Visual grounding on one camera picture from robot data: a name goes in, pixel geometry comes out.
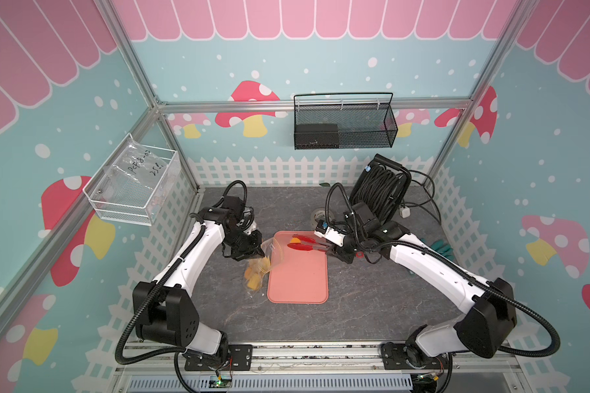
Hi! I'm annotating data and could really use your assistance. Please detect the clear resealable bag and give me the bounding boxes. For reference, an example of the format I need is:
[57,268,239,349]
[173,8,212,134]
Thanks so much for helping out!
[244,237,284,296]

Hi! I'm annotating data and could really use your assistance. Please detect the red kitchen tongs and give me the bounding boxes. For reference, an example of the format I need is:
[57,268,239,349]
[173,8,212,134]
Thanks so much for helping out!
[288,234,330,252]

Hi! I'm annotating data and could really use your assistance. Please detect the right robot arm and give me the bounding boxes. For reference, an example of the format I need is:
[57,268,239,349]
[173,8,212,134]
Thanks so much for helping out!
[315,203,561,368]

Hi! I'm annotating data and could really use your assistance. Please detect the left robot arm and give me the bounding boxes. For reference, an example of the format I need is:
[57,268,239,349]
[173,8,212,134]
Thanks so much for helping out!
[114,196,265,368]

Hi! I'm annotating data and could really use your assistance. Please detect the clear tape roll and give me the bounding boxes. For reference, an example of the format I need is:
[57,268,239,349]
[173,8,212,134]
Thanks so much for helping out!
[311,208,325,228]

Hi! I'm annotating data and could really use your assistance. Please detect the white power plug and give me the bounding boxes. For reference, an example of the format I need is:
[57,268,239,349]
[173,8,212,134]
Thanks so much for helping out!
[399,206,411,219]

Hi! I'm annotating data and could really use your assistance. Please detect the pink tray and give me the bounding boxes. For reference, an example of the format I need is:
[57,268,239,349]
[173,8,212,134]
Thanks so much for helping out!
[267,231,329,305]

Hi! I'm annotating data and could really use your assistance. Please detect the green rubber glove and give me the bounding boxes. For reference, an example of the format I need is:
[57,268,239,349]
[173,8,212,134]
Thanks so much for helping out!
[429,240,456,261]

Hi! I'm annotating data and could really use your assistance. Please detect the black box in basket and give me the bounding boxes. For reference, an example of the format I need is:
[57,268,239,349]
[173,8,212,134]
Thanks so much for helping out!
[293,124,339,150]

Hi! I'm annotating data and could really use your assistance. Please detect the black cable reel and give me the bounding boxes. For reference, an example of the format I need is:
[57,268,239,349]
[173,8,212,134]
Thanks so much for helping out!
[349,154,412,224]

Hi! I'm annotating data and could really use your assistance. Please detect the black mesh wall basket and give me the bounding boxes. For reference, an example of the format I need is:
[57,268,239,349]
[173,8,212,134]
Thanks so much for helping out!
[293,92,398,149]

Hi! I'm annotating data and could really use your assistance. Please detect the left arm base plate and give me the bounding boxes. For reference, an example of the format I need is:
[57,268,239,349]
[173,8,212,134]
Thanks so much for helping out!
[185,345,253,372]

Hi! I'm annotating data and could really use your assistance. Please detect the white wire wall basket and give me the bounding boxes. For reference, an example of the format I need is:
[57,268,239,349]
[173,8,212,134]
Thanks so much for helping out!
[83,134,181,226]

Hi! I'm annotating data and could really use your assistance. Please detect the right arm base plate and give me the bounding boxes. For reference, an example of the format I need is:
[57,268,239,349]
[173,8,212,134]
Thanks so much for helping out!
[380,342,449,372]

